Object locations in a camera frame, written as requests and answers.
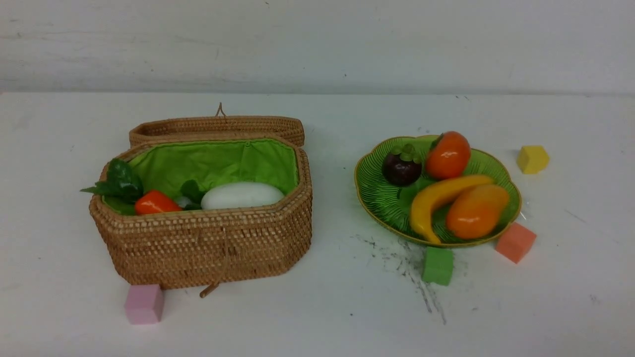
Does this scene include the dark purple mangosteen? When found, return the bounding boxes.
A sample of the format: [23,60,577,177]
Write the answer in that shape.
[381,144,423,187]

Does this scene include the woven wicker basket green lining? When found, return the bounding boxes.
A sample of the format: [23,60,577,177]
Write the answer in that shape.
[89,136,313,289]

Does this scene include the light pink foam cube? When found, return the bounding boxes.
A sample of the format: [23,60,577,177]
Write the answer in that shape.
[124,284,165,325]

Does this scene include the orange carrot with green leaves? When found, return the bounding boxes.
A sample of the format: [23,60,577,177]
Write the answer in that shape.
[80,158,183,216]

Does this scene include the woven wicker basket lid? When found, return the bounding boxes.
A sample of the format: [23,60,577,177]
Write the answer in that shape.
[128,104,305,147]

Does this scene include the yellow foam cube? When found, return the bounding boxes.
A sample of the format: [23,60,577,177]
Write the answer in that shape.
[515,145,550,175]

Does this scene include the yellow banana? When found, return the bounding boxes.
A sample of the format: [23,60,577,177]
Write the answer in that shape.
[409,175,495,245]

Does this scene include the orange yellow mango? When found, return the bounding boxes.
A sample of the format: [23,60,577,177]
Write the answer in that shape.
[446,184,509,240]

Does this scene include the green glass leaf plate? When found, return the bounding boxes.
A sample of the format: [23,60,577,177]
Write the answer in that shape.
[354,135,523,248]

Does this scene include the green foam cube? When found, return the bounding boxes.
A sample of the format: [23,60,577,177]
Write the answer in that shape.
[421,246,454,286]

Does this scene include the white radish with green leaves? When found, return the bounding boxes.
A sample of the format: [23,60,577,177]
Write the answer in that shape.
[176,180,284,210]

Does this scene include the orange persimmon with green calyx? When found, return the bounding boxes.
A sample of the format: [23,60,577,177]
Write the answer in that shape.
[424,131,471,180]

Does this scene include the salmon pink foam cube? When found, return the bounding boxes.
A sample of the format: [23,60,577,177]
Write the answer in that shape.
[495,222,537,264]

